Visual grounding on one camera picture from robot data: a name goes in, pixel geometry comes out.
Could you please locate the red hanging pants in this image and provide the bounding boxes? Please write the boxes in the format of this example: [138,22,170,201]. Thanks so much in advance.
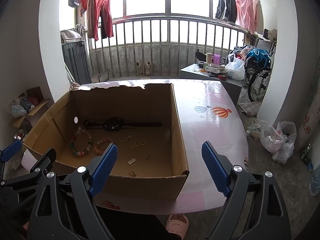
[92,0,114,40]

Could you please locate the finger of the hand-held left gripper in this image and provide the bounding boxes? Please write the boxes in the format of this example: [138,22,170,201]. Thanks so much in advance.
[0,148,57,188]
[0,139,23,163]

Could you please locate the small gold jewelry pieces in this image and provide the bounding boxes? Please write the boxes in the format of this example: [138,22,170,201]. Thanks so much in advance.
[119,135,151,177]

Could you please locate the person's dark trousers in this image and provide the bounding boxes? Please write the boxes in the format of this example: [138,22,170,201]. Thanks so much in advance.
[96,205,180,240]

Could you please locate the white printed plastic bag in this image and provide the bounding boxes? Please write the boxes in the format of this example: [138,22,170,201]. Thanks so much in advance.
[224,55,246,80]

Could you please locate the small cardboard storage box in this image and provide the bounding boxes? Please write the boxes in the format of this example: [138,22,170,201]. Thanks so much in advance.
[9,86,52,128]

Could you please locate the white paper label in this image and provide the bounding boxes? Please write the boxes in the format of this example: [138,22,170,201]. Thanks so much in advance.
[21,149,37,172]

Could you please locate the printed paper sheet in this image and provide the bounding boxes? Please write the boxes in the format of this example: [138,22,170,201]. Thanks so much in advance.
[237,87,262,117]

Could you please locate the grey side table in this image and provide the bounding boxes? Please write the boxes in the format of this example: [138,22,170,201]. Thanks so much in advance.
[179,64,243,105]

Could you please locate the black stand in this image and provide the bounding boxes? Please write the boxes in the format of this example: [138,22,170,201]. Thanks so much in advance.
[195,49,207,64]

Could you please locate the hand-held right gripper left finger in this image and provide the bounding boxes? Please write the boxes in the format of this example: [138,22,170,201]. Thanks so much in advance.
[26,142,118,240]

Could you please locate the beige pink hanging garment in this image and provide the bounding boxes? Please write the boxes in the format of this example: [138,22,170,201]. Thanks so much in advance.
[80,0,100,40]

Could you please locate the white blue plastic bag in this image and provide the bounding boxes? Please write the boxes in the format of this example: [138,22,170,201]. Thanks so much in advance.
[11,105,27,118]

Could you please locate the black patterned strap watch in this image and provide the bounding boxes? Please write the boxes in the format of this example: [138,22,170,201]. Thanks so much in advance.
[83,118,163,131]

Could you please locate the dark hanging jacket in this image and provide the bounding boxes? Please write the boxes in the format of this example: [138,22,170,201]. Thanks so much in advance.
[214,0,237,23]

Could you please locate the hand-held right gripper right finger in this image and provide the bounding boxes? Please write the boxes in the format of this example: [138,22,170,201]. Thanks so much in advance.
[201,141,292,240]

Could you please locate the multicolour glass bead bracelet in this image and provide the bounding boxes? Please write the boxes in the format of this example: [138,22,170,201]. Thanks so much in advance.
[69,127,93,156]

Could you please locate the metal balcony railing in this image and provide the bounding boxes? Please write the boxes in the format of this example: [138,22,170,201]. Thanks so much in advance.
[86,15,250,78]

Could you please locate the pale cloth on cabinet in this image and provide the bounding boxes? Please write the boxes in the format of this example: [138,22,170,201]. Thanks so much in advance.
[60,29,84,44]

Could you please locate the white red plastic bag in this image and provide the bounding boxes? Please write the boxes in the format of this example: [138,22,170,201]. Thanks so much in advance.
[260,120,297,154]

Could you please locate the pink slipper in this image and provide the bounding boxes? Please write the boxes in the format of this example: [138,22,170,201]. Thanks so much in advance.
[165,214,189,240]

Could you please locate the large cardboard box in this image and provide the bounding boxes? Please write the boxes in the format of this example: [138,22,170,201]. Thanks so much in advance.
[22,83,190,200]

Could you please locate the beige hat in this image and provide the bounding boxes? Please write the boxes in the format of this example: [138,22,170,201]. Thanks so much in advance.
[262,29,277,40]

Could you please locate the blue cloth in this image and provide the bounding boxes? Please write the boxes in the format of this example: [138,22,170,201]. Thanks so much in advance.
[246,49,272,63]

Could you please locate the wheelchair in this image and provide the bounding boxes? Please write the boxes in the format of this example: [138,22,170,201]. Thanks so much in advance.
[241,37,277,103]

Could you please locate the pink orange bead bracelet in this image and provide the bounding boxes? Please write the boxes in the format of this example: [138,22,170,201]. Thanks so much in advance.
[94,137,113,154]

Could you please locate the dark grey cabinet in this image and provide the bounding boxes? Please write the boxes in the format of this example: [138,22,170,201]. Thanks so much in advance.
[61,41,92,84]

